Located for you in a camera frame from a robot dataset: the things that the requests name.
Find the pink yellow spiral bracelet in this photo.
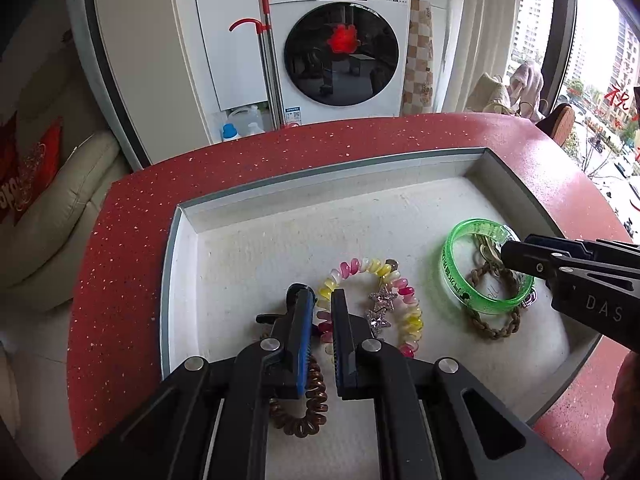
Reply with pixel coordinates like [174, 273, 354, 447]
[315, 258, 425, 359]

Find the white tall cabinet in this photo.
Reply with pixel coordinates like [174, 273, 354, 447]
[190, 0, 274, 112]

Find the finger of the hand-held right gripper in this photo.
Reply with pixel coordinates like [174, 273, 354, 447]
[522, 233, 603, 261]
[501, 241, 568, 292]

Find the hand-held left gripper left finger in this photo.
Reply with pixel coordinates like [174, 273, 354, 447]
[62, 282, 318, 480]

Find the checkered rolled mat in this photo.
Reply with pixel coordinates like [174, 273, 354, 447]
[401, 0, 435, 116]

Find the brown spiral hair tie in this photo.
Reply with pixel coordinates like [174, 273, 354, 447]
[269, 355, 330, 437]

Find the brown braided bracelet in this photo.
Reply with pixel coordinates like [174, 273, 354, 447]
[467, 260, 524, 341]

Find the white front-load washing machine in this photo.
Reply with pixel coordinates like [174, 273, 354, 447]
[262, 0, 414, 127]

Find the green translucent bangle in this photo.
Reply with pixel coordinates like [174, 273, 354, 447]
[440, 218, 536, 316]

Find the beige woven bag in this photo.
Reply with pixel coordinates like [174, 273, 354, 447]
[465, 72, 514, 116]

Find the red window lettering decal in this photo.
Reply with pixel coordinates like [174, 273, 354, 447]
[604, 80, 640, 127]

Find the red-handled mop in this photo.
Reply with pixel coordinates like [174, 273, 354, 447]
[229, 0, 286, 129]

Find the clear plastic jug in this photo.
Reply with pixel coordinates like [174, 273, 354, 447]
[227, 105, 266, 139]

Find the red printed cushion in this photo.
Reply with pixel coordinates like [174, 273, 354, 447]
[0, 115, 65, 226]

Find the grey shallow tray box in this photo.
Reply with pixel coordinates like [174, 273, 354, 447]
[160, 147, 607, 427]

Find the beige hair clip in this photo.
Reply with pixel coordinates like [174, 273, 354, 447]
[477, 239, 506, 264]

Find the white curtain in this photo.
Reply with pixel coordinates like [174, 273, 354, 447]
[440, 0, 524, 114]

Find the brown wooden chair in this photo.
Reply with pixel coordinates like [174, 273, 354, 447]
[535, 102, 576, 149]

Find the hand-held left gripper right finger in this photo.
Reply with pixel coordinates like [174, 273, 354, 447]
[331, 288, 583, 480]

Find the person's right forearm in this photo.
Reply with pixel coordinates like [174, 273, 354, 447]
[602, 350, 640, 480]

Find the silver star hair clip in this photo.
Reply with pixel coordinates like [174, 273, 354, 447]
[366, 284, 396, 335]

